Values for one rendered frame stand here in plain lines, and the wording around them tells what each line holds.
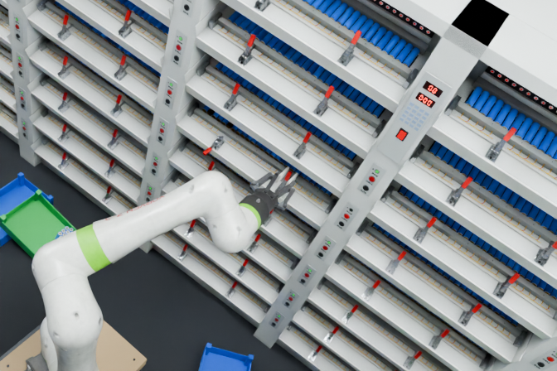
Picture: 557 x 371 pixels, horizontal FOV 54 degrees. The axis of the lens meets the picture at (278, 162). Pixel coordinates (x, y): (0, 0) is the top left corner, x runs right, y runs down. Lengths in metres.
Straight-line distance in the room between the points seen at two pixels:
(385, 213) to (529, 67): 0.62
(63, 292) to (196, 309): 1.18
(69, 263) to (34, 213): 1.19
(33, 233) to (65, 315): 1.24
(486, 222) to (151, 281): 1.53
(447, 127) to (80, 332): 1.00
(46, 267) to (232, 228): 0.46
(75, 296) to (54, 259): 0.11
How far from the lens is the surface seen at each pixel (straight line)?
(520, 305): 1.75
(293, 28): 1.49
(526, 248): 1.60
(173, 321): 2.49
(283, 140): 1.71
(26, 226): 2.62
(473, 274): 1.71
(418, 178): 1.55
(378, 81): 1.44
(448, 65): 1.33
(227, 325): 2.53
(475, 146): 1.43
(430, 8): 1.31
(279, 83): 1.60
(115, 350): 2.07
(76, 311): 1.40
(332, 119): 1.56
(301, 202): 1.82
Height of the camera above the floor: 2.26
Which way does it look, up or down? 46 degrees down
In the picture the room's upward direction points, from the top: 25 degrees clockwise
